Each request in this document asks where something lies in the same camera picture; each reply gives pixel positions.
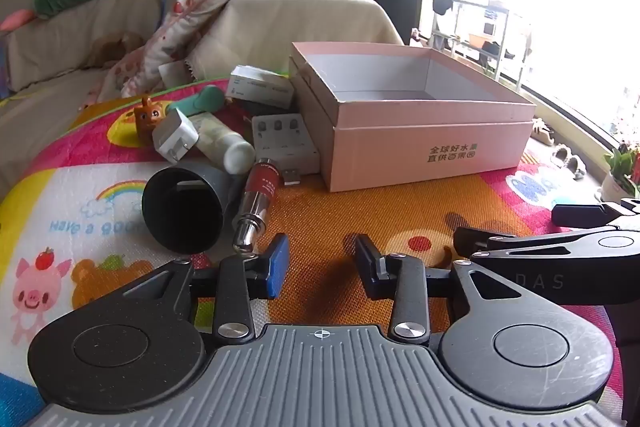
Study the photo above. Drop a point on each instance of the black cloth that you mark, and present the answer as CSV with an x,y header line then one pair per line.
x,y
441,4

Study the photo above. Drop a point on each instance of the orange toy figure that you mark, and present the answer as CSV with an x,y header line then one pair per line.
x,y
148,117

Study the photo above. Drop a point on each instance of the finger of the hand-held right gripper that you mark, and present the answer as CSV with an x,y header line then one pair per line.
x,y
580,213
470,239

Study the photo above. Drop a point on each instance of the black cone-shaped lens hood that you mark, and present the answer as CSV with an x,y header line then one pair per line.
x,y
180,212

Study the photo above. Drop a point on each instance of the beige sofa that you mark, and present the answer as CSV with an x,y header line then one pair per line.
x,y
300,22

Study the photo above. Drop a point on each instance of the pink cardboard box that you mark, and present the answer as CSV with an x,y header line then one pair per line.
x,y
400,147

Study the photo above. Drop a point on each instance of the white lotion tube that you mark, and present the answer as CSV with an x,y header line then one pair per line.
x,y
225,144

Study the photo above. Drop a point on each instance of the red and silver bottle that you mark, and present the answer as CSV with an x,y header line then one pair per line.
x,y
262,184

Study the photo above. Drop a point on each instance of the teal green toy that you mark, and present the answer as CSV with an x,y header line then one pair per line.
x,y
210,99

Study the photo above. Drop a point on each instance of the metal shelf rack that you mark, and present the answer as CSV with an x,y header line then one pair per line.
x,y
480,52

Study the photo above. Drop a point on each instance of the white charger plug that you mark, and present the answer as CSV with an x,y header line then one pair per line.
x,y
172,132

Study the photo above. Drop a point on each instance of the white paper tag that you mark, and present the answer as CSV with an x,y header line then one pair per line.
x,y
175,74

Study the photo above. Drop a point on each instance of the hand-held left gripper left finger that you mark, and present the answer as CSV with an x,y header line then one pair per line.
x,y
277,267

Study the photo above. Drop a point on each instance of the white medicine carton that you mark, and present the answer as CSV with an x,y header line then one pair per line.
x,y
260,89

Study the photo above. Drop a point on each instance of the colourful cartoon play mat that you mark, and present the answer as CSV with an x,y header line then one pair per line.
x,y
350,212

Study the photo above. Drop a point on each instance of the leopard print slipper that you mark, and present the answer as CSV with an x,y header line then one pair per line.
x,y
542,132

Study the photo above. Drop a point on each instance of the potted plant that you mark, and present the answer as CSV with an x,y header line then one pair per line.
x,y
622,172

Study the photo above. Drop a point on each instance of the red plastic basin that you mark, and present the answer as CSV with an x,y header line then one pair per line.
x,y
480,41

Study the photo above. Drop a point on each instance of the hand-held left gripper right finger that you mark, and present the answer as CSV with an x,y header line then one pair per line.
x,y
365,264

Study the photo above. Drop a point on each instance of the grey slipper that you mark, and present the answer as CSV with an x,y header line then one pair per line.
x,y
560,157
577,167

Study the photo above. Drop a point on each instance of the pink plush toy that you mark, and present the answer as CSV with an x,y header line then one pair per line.
x,y
15,19

